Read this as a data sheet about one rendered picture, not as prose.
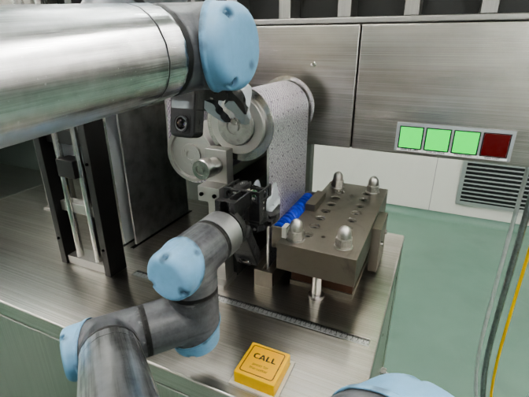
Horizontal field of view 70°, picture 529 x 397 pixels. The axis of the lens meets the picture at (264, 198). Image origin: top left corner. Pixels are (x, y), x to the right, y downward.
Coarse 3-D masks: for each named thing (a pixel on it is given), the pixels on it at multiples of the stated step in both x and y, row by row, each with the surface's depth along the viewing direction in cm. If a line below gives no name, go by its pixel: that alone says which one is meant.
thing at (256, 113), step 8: (256, 104) 71; (256, 112) 71; (216, 120) 75; (256, 120) 71; (264, 120) 72; (216, 128) 76; (256, 128) 72; (264, 128) 72; (216, 136) 76; (256, 136) 72; (224, 144) 76; (248, 144) 74; (256, 144) 73; (232, 152) 76; (240, 152) 75; (248, 152) 74
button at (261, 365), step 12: (252, 348) 63; (264, 348) 63; (252, 360) 61; (264, 360) 61; (276, 360) 61; (288, 360) 62; (240, 372) 59; (252, 372) 59; (264, 372) 59; (276, 372) 59; (252, 384) 58; (264, 384) 57; (276, 384) 58
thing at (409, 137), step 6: (402, 132) 92; (408, 132) 92; (414, 132) 91; (420, 132) 90; (402, 138) 93; (408, 138) 92; (414, 138) 91; (420, 138) 91; (402, 144) 93; (408, 144) 93; (414, 144) 92
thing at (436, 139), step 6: (432, 132) 89; (438, 132) 89; (444, 132) 88; (426, 138) 90; (432, 138) 90; (438, 138) 89; (444, 138) 89; (426, 144) 91; (432, 144) 90; (438, 144) 90; (444, 144) 89; (444, 150) 90
